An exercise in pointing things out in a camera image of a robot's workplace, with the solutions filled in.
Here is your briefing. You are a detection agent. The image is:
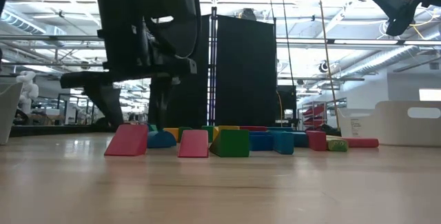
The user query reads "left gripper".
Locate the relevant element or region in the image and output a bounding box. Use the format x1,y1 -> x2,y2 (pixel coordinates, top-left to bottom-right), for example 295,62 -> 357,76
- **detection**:
60,0 -> 203,131

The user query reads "red wedge ramp block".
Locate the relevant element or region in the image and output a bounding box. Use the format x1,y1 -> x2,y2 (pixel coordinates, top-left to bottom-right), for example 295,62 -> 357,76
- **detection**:
103,123 -> 150,157
177,129 -> 210,159

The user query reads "blue half-cylinder block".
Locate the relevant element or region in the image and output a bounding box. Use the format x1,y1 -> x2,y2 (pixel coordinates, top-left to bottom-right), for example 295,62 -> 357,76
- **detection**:
147,130 -> 178,150

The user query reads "orange Duplo brick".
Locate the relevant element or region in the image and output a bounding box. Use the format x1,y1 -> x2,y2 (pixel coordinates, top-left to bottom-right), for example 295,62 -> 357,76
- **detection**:
163,128 -> 180,143

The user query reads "green rectangular block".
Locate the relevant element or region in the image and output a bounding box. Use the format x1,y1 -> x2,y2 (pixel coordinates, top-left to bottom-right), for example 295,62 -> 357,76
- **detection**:
201,125 -> 215,143

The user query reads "blue long block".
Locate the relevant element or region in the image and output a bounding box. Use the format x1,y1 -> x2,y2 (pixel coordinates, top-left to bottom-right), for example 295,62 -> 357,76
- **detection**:
271,130 -> 295,156

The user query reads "grey metal crossbar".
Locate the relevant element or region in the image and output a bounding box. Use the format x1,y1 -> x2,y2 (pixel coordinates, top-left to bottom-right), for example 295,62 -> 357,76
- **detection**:
0,61 -> 104,68
277,75 -> 365,81
0,34 -> 105,43
275,37 -> 441,50

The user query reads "black folding partition screen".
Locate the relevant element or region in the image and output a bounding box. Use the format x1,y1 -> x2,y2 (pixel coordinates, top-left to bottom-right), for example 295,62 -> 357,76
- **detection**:
147,6 -> 278,131

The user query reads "white plastic storage bin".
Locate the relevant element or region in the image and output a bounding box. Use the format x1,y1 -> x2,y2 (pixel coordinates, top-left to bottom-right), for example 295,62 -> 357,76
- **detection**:
0,81 -> 23,145
336,100 -> 441,148

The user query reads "red storage shelf rack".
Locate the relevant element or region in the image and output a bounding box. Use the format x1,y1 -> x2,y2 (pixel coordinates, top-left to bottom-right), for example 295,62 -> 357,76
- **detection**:
298,101 -> 347,130

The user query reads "red long block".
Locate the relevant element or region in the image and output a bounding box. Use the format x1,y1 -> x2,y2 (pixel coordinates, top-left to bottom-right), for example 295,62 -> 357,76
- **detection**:
305,130 -> 328,152
342,137 -> 380,149

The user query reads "black equipment cabinet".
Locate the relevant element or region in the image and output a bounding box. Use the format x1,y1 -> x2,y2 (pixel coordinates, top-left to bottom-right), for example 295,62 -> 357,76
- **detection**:
275,85 -> 298,128

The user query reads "light green long block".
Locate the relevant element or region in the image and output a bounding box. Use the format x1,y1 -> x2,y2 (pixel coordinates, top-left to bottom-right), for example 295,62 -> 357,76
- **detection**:
326,138 -> 349,153

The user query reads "blue square block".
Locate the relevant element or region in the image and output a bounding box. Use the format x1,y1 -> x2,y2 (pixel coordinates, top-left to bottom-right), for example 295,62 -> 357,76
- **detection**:
293,131 -> 309,149

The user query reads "silver ventilation duct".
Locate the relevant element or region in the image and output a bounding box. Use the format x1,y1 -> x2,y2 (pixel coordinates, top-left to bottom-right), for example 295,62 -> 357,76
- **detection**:
0,9 -> 48,35
339,44 -> 441,79

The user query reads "black table frame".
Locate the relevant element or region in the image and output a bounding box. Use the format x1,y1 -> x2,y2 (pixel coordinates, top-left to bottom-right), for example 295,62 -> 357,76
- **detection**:
9,123 -> 120,138

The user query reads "bright white wall screen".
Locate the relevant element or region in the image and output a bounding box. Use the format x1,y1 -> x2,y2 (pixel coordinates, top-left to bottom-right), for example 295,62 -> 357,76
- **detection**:
418,88 -> 441,102

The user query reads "yellow hanging cable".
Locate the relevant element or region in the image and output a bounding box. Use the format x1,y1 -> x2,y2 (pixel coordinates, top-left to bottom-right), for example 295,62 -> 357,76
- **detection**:
316,0 -> 342,132

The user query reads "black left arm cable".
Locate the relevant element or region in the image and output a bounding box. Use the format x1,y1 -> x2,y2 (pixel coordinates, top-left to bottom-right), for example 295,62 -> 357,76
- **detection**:
178,0 -> 203,59

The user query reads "black hanging cable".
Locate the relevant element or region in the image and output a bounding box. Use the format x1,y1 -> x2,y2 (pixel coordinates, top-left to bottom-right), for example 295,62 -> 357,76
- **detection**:
278,0 -> 296,88

